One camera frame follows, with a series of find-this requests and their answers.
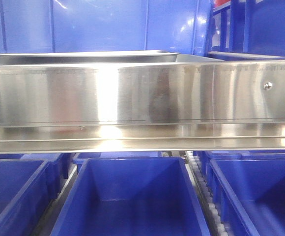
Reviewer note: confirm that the silver metal tray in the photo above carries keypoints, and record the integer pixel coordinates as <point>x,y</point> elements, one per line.
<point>139,56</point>

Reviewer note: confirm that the blue bin lower middle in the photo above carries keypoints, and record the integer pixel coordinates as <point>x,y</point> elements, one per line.
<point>142,196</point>

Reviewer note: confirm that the blue bin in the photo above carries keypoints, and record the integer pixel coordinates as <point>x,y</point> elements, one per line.
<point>248,189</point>
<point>27,185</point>
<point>142,196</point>
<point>57,26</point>

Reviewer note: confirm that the blue bin upper left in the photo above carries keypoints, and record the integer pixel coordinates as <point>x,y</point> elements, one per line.
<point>57,26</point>

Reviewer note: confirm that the blue crate upper right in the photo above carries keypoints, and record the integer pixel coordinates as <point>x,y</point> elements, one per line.
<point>248,27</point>

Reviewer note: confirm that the roller track divider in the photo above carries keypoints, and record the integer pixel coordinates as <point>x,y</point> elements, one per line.
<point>211,214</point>

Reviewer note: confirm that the blue bin lower right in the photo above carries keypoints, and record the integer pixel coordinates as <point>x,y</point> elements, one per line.
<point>248,189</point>

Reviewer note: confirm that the blue bin lower left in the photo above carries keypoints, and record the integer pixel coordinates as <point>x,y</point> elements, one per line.
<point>27,185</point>

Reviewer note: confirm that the stainless steel shelf rail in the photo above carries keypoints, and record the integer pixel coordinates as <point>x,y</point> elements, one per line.
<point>142,106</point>

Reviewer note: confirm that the rail screw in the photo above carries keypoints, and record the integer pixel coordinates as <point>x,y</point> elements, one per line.
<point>267,86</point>

